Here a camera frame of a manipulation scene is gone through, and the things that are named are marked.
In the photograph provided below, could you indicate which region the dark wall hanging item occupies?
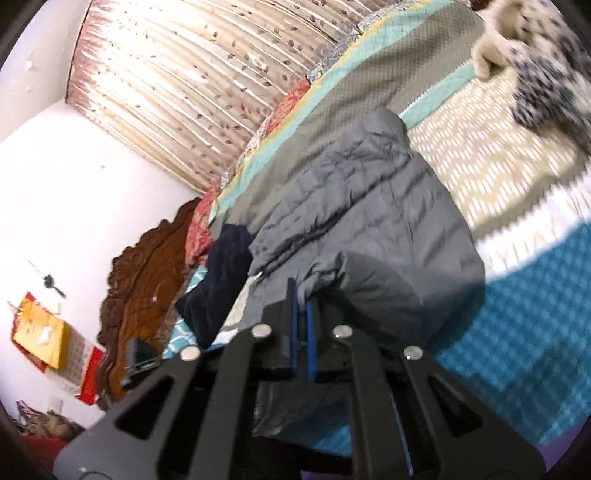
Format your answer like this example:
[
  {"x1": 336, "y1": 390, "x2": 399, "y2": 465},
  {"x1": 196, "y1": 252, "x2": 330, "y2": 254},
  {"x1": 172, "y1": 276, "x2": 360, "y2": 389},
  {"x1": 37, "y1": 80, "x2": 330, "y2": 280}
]
[{"x1": 28, "y1": 261, "x2": 66, "y2": 299}]

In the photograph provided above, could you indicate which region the beige leaf print curtain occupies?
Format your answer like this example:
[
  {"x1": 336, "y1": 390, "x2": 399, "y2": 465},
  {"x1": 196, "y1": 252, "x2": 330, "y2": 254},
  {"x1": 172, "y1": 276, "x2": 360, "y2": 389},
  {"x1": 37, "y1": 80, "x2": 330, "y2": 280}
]
[{"x1": 65, "y1": 0, "x2": 434, "y2": 195}]

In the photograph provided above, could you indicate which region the grey puffer jacket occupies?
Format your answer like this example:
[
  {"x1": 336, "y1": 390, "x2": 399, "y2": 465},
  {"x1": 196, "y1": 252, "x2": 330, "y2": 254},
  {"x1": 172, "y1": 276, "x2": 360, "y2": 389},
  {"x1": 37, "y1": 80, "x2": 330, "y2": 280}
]
[{"x1": 247, "y1": 107, "x2": 487, "y2": 444}]

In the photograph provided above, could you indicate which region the dark navy cloth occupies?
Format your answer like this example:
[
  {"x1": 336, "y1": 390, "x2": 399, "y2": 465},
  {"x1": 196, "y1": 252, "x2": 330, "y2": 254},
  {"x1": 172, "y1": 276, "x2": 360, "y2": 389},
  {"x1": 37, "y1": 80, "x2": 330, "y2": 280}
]
[{"x1": 175, "y1": 224, "x2": 257, "y2": 350}]

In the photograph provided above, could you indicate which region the carved wooden headboard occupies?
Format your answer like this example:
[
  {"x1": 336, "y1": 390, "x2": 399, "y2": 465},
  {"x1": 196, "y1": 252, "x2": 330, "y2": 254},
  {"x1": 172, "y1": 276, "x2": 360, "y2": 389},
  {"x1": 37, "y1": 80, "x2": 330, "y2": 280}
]
[{"x1": 96, "y1": 198, "x2": 219, "y2": 412}]

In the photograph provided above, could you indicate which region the red and yellow wall calendar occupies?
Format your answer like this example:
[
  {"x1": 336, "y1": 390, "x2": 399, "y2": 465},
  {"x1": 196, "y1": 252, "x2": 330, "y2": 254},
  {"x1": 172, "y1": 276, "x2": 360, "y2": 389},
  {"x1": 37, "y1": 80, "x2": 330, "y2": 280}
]
[{"x1": 7, "y1": 292, "x2": 108, "y2": 407}]

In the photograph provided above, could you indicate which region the beige and teal zigzag bedspread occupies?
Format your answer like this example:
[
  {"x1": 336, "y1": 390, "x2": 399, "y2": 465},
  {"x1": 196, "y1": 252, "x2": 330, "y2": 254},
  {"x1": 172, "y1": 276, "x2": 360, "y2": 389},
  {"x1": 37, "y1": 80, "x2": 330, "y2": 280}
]
[{"x1": 314, "y1": 69, "x2": 591, "y2": 463}]

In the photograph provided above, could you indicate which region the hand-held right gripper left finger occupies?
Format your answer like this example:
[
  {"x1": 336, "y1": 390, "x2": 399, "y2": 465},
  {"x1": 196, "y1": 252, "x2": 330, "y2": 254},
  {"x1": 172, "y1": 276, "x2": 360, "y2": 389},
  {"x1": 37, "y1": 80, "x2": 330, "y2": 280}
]
[{"x1": 53, "y1": 277, "x2": 299, "y2": 480}]

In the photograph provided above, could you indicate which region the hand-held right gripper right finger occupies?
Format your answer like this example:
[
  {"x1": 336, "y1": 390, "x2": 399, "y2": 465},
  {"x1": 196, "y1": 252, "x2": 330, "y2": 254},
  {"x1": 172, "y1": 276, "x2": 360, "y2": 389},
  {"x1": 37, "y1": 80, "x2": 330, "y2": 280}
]
[{"x1": 305, "y1": 298, "x2": 546, "y2": 480}]

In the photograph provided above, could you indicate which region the fluffy spotted plush blanket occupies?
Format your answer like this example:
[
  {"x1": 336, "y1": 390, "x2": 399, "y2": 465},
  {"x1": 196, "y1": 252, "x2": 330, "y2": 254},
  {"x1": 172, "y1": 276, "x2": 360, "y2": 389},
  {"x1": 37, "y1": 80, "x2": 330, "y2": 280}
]
[{"x1": 473, "y1": 0, "x2": 591, "y2": 136}]

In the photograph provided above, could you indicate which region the brown patterned cloth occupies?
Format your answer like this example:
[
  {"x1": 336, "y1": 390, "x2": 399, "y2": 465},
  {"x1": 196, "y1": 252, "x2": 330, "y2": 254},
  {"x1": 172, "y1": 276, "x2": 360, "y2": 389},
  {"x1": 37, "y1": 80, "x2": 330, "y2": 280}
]
[{"x1": 16, "y1": 399, "x2": 85, "y2": 445}]

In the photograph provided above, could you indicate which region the striped patchwork quilt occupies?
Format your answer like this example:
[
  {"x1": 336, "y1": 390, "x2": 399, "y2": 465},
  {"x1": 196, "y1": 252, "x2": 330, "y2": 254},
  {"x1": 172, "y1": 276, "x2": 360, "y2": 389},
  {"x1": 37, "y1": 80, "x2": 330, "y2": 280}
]
[{"x1": 185, "y1": 0, "x2": 493, "y2": 278}]

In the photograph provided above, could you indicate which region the black device on headboard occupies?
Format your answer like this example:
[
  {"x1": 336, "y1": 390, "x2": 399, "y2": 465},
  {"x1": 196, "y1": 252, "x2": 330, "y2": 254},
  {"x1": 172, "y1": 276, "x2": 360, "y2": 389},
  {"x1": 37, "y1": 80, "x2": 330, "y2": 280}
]
[{"x1": 121, "y1": 338, "x2": 161, "y2": 387}]

